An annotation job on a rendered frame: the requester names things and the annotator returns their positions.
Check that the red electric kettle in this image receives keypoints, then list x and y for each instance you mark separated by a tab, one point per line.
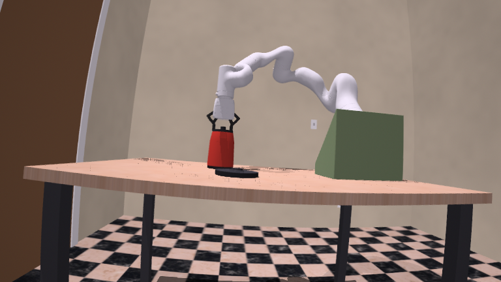
221	149

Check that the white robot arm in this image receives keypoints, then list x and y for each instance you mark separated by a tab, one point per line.
344	86

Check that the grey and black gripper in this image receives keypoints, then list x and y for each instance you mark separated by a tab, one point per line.
224	108

